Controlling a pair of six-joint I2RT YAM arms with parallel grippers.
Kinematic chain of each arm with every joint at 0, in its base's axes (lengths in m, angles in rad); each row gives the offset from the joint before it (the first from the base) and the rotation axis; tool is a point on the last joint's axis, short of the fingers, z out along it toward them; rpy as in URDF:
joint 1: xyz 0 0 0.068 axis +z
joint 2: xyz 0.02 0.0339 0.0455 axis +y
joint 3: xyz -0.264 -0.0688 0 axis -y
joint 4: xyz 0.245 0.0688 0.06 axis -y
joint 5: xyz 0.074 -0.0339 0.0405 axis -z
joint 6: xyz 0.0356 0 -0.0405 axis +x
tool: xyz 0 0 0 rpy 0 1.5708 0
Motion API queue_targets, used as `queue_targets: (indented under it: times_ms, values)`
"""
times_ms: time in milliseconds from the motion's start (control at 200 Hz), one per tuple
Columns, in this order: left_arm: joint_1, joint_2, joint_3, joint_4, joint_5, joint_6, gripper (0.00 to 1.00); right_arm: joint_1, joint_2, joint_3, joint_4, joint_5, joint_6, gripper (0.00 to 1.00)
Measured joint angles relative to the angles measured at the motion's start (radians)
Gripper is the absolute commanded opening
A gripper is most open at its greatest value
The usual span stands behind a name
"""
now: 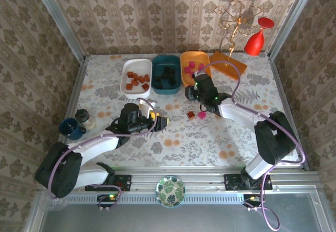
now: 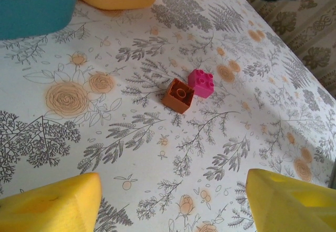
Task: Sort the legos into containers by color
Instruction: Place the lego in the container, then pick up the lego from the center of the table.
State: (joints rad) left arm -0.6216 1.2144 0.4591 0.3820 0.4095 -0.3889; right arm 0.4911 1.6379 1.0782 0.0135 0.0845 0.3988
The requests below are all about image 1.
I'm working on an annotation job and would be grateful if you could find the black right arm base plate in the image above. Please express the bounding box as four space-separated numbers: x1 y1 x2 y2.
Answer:
224 173 273 191

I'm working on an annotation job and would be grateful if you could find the red wine glass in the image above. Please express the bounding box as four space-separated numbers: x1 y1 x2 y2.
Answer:
244 16 275 57

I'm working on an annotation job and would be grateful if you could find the white plastic container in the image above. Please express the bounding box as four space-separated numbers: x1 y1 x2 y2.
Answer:
120 58 153 99

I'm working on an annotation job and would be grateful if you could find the orange plastic container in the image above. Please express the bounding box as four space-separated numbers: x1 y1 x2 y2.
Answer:
180 51 212 88

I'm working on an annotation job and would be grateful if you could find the aluminium frame post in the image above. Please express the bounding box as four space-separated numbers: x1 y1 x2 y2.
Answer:
29 0 86 61
267 0 322 59

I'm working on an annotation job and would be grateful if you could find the aluminium side rail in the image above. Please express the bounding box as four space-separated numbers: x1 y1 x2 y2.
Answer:
48 57 89 174
267 55 310 171

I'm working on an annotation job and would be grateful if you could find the grey slotted cable duct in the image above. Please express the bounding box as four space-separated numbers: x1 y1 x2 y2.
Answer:
64 193 246 204

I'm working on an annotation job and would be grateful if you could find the aluminium cross rail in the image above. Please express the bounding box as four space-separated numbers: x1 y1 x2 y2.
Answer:
38 167 325 193

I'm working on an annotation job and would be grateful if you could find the floral tablecloth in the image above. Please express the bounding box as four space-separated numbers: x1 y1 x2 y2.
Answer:
61 53 302 168

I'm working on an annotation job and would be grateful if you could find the gold wire rack wooden base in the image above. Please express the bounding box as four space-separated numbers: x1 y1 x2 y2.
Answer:
209 0 263 81

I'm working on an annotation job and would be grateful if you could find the dark blue mug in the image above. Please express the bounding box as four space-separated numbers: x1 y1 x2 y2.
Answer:
58 118 87 141

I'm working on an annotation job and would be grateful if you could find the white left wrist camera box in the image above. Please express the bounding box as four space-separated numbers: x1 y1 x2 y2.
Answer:
138 99 157 117

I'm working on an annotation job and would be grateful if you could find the jar with black lid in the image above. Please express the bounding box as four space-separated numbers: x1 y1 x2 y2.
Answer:
75 109 97 131

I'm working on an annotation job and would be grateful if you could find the leaf patterned bowl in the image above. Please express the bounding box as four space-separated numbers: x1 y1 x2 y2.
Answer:
155 175 186 208

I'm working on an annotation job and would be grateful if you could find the clear drinking glass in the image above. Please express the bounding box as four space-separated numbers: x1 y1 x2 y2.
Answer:
39 189 68 212

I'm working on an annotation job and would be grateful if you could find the teal plastic container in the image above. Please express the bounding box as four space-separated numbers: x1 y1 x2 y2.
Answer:
151 55 182 96

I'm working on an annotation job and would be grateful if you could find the black connector board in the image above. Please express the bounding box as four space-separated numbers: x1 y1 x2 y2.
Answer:
243 194 263 204
97 194 118 204

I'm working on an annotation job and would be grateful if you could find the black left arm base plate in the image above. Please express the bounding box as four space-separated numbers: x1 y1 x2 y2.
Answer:
85 174 132 192

